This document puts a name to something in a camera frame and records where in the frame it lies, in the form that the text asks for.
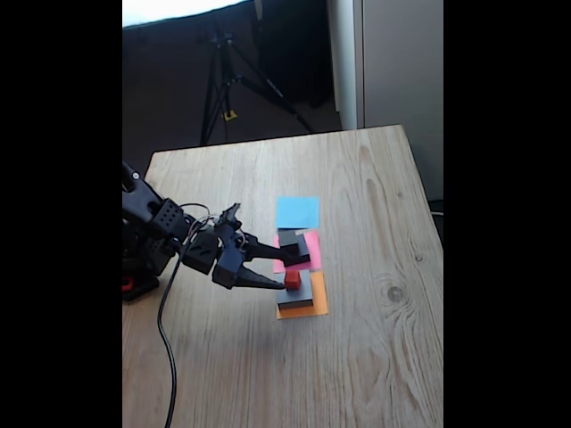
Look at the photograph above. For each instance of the small dark cube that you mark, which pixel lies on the small dark cube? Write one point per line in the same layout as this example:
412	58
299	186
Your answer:
287	238

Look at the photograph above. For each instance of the medium dark block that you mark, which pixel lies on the medium dark block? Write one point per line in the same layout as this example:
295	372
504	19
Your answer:
303	249

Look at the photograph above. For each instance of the small red cube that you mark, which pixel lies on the small red cube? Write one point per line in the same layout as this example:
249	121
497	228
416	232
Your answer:
293	280

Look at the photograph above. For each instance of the large grey block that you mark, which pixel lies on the large grey block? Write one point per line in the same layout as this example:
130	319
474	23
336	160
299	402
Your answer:
305	294

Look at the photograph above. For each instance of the blue paper sheet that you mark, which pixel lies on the blue paper sheet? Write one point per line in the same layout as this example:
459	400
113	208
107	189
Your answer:
298	213

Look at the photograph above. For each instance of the pink paper sheet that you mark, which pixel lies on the pink paper sheet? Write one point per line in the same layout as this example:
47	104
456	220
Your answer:
314	249

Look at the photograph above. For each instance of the orange paper sheet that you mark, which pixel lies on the orange paper sheet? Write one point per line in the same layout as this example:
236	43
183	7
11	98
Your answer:
320	303

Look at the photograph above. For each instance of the yellow tape under tall tripod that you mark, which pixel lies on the yellow tape under tall tripod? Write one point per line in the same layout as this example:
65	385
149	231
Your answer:
229	116

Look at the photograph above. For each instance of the tall black tripod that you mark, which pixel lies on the tall black tripod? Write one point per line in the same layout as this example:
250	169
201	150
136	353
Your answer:
221	80

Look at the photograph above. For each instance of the white cabinet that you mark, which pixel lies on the white cabinet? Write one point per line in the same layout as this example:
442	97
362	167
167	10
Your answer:
401	67

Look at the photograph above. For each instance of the bright white light panel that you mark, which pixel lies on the bright white light panel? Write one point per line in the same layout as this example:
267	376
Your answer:
178	9

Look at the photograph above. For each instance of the small wrist camera board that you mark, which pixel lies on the small wrist camera board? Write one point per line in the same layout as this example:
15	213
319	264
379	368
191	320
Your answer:
227	216

